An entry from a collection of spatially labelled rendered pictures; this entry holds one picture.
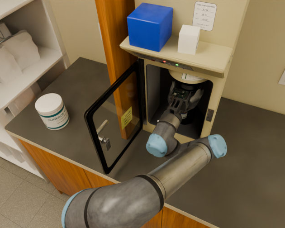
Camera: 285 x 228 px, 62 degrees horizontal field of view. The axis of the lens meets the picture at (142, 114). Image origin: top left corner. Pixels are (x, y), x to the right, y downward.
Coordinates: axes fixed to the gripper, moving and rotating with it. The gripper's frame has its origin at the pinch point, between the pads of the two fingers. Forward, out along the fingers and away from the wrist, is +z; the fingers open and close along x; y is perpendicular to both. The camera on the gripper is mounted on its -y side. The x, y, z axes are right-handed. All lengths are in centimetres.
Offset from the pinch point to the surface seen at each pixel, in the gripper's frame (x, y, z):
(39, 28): 120, -16, 31
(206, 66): -9.3, 30.2, -19.8
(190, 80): -2.3, 11.6, -7.6
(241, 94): -22.3, -26.4, 31.6
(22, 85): 105, -29, -11
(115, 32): 23.0, 29.7, -14.0
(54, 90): 81, -27, -7
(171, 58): 0.8, 30.2, -19.9
